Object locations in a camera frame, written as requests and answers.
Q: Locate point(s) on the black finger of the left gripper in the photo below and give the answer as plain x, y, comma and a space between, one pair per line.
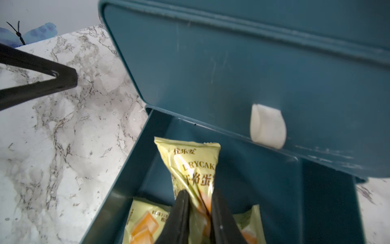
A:
64, 77

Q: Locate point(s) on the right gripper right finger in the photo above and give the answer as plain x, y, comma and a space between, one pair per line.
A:
225, 230

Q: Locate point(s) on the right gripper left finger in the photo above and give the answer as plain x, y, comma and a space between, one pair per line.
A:
176, 229

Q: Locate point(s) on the yellow cookie packet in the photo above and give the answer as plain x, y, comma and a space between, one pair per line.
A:
193, 167
145, 221
250, 225

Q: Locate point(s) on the teal bottom drawer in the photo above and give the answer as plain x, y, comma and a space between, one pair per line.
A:
301, 202

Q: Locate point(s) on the teal drawer cabinet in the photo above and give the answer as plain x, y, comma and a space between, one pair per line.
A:
325, 65

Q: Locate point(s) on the white middle drawer handle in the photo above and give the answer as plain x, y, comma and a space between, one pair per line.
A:
267, 126

